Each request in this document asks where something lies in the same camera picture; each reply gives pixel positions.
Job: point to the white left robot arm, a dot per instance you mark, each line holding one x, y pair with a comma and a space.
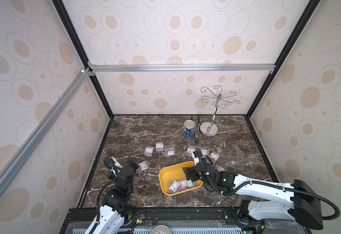
112, 208

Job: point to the black corner frame post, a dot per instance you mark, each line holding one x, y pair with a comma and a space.
294, 36

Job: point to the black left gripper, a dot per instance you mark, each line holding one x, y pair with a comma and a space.
135, 165

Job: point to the aluminium diagonal frame bar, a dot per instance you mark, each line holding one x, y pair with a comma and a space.
16, 163

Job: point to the black left corner post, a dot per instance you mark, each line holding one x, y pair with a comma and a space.
75, 39

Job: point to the blue labelled tin can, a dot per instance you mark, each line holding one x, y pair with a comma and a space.
188, 129

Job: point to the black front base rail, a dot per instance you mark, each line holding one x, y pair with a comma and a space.
202, 220

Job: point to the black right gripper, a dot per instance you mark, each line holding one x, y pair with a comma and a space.
191, 174

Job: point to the aluminium horizontal frame bar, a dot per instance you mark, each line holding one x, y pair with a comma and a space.
187, 67

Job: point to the yellow plastic storage tray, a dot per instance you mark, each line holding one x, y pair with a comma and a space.
173, 179

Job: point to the chrome hook stand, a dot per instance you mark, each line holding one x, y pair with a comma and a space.
209, 129

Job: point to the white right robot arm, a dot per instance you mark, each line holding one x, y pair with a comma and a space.
290, 201

